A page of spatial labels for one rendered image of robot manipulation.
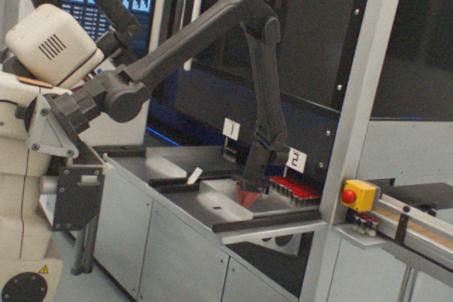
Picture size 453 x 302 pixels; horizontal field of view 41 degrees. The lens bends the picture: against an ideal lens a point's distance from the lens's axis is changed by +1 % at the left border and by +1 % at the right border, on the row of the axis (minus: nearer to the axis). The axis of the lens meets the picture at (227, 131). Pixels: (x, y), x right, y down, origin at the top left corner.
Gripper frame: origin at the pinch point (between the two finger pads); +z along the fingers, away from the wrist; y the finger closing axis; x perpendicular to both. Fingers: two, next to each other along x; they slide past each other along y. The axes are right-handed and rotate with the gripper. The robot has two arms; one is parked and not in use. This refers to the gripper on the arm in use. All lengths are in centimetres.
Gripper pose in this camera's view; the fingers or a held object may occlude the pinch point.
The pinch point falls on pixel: (241, 209)
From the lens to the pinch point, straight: 173.8
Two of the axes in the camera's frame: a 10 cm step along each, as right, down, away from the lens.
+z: -3.0, 9.4, 1.4
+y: 7.5, 1.4, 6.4
